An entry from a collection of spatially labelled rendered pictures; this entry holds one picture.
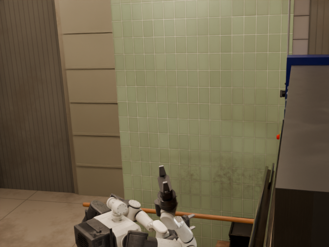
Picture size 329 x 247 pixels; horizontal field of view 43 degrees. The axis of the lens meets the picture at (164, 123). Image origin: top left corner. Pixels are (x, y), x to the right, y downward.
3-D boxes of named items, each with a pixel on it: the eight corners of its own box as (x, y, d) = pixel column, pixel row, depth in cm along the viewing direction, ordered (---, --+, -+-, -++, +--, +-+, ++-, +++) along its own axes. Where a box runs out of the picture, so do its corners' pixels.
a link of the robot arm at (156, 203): (174, 208, 195) (176, 223, 202) (178, 191, 203) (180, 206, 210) (151, 205, 198) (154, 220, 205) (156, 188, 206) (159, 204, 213)
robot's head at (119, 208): (117, 220, 216) (116, 205, 213) (107, 213, 223) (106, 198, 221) (128, 216, 219) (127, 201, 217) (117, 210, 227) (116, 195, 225)
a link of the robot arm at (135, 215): (151, 232, 255) (132, 214, 267) (157, 218, 253) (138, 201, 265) (138, 234, 247) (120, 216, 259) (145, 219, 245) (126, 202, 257)
